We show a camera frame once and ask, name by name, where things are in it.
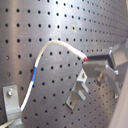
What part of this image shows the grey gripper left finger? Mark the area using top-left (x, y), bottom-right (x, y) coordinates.
top-left (88, 47), bottom-right (116, 70)

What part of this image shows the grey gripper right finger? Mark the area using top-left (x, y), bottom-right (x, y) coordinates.
top-left (82, 61), bottom-right (121, 95)

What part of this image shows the white braided cable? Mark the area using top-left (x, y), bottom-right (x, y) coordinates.
top-left (19, 40), bottom-right (90, 112)

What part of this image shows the grey metal cable clip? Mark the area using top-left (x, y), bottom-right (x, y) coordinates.
top-left (66, 70), bottom-right (89, 110)

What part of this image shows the grey metal corner bracket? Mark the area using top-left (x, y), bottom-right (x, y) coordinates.
top-left (3, 85), bottom-right (24, 128)

